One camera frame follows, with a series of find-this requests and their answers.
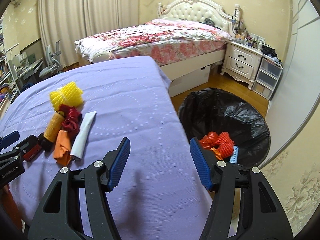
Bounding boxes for brown bottle yellow label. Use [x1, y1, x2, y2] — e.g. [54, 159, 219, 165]
[38, 112, 65, 151]

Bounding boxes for white nightstand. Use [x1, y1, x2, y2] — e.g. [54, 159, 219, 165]
[220, 41, 263, 90]

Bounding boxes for black trash bag bin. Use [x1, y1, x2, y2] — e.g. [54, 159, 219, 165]
[178, 88, 271, 168]

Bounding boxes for grey study desk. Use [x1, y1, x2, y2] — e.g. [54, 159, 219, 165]
[8, 58, 43, 90]

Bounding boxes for white bookshelf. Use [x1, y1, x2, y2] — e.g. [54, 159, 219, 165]
[0, 19, 20, 118]

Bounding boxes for beige curtains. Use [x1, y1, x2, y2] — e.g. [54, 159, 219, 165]
[38, 0, 139, 67]

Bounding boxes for purple bed sheet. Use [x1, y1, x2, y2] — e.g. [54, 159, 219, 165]
[1, 56, 210, 239]

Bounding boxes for light blue sachet packet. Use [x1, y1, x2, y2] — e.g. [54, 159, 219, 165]
[229, 145, 239, 164]

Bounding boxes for orange printed wrapper wad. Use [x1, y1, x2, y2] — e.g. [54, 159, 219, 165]
[200, 132, 222, 160]

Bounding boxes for floral pink quilt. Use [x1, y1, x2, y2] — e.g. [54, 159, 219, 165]
[74, 18, 231, 67]

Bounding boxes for grey desk chair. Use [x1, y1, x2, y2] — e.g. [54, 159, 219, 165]
[39, 40, 63, 79]

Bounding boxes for red foam fruit net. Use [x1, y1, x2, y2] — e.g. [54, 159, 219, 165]
[212, 132, 234, 160]

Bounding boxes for orange paper wad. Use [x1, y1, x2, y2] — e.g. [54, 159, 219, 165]
[53, 129, 71, 166]

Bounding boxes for white under-bed storage box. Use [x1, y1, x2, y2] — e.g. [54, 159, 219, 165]
[169, 65, 210, 97]

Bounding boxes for white tufted headboard bed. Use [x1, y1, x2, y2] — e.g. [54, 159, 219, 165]
[76, 0, 233, 80]

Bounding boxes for translucent plastic drawer unit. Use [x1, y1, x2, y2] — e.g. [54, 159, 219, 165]
[252, 55, 283, 100]

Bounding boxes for white teal tube package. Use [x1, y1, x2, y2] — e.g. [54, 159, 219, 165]
[70, 111, 97, 160]

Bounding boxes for dark red cloth wad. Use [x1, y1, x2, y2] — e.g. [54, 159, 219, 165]
[59, 104, 82, 139]

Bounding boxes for yellow foam fruit net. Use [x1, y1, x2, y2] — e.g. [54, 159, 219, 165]
[49, 81, 84, 111]

